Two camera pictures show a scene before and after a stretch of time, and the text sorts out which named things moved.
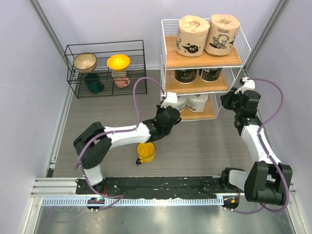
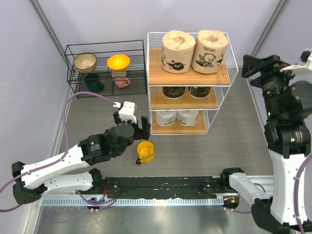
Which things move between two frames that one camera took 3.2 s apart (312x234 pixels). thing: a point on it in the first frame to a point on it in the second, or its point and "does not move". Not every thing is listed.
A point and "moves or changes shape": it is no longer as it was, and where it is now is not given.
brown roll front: (224, 29) to (209, 51)
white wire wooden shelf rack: (201, 60) moves or changes shape
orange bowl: (118, 62) does not move
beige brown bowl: (85, 62) does not move
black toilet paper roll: (185, 76) to (173, 92)
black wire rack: (107, 69) does not move
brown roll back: (192, 35) to (178, 47)
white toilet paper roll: (197, 103) to (187, 118)
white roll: (181, 103) moves or changes shape
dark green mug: (93, 82) does not move
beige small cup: (118, 74) does not move
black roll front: (209, 75) to (199, 92)
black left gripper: (159, 109) to (144, 134)
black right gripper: (225, 99) to (267, 67)
